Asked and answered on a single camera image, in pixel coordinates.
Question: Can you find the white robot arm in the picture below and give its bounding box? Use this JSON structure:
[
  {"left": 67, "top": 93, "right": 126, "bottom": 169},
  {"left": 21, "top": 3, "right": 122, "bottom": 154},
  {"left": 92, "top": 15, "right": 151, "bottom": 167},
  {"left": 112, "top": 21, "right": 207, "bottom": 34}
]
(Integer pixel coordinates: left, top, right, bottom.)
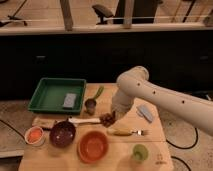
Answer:
[{"left": 111, "top": 66, "right": 213, "bottom": 136}]

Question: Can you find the dark purple bowl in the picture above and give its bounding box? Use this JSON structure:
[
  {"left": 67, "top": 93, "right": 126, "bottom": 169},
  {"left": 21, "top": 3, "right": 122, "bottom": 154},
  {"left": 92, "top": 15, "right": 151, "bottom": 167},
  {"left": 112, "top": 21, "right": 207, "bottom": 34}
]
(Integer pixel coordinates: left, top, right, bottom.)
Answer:
[{"left": 49, "top": 121, "right": 76, "bottom": 148}]

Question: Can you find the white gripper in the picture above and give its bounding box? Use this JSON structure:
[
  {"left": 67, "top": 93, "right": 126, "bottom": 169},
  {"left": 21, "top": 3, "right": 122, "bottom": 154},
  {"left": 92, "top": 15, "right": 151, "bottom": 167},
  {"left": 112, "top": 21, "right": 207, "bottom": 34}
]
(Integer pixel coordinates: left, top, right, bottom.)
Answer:
[{"left": 111, "top": 90, "right": 134, "bottom": 119}]

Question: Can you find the red orange bowl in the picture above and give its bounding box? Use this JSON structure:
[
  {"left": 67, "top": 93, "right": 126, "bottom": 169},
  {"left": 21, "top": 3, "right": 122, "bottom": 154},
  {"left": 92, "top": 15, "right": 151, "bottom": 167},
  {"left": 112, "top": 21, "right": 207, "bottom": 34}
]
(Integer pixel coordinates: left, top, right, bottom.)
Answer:
[{"left": 77, "top": 131, "right": 109, "bottom": 164}]

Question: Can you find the dark red grape bunch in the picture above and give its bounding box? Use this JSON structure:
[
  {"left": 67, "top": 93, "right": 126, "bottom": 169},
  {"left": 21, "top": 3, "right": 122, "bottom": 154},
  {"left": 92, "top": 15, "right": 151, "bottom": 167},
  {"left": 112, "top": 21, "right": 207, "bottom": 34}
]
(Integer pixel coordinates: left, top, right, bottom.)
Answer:
[{"left": 100, "top": 113, "right": 116, "bottom": 127}]

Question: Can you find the small white cup orange inside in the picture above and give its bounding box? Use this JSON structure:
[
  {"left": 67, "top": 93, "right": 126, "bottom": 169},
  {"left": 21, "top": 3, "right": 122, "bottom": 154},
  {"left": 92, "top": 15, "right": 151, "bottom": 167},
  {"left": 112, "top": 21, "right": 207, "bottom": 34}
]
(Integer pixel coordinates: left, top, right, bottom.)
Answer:
[{"left": 24, "top": 126, "right": 45, "bottom": 146}]

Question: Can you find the green handled metal measuring cup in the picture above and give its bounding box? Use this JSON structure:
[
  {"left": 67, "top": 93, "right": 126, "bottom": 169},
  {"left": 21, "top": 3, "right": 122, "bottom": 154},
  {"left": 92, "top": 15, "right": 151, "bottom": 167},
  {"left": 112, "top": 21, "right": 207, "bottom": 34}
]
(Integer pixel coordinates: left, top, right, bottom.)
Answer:
[{"left": 85, "top": 86, "right": 104, "bottom": 115}]

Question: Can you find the tan bread piece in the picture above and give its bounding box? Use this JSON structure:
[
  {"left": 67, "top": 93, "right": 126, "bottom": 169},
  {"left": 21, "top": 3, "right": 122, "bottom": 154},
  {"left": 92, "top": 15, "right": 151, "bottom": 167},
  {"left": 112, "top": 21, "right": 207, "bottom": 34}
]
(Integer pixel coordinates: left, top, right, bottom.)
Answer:
[{"left": 32, "top": 117, "right": 56, "bottom": 130}]

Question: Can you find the black cable on floor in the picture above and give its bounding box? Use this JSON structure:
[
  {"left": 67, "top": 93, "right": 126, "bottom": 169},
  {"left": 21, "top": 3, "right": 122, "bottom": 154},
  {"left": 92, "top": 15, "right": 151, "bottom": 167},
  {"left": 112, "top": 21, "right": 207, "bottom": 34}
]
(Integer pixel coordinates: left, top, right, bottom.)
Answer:
[{"left": 165, "top": 126, "right": 200, "bottom": 171}]

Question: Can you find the black office chair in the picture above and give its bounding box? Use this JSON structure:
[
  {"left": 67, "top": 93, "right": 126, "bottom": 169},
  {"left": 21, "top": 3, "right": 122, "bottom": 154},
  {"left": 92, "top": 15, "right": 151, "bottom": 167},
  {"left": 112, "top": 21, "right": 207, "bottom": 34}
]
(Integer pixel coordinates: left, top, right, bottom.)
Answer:
[{"left": 92, "top": 4, "right": 113, "bottom": 24}]

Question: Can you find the green plastic tray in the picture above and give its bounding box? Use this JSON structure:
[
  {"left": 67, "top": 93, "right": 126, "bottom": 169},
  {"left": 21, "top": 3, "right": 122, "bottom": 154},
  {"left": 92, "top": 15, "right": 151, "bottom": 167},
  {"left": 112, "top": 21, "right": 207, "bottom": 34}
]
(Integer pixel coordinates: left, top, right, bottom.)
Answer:
[{"left": 28, "top": 78, "right": 86, "bottom": 114}]

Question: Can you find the wooden handled fork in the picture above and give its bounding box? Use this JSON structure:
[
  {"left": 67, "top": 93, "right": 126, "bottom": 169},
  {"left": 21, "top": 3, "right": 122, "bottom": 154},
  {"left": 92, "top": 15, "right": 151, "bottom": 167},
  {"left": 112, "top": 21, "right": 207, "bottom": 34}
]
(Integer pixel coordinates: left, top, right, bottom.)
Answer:
[{"left": 107, "top": 128, "right": 149, "bottom": 136}]

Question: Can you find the white handled knife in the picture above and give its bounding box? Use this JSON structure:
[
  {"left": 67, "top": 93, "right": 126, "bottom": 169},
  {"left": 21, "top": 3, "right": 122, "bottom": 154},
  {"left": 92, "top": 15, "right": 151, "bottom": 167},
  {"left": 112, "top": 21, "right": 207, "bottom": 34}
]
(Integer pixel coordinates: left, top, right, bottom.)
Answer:
[{"left": 68, "top": 117, "right": 101, "bottom": 124}]

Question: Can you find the grey sponge block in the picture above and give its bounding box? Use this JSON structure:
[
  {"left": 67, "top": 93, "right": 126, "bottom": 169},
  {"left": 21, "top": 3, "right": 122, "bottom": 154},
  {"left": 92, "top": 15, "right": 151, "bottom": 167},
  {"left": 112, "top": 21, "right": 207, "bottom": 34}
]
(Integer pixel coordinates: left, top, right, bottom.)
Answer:
[{"left": 63, "top": 93, "right": 77, "bottom": 108}]

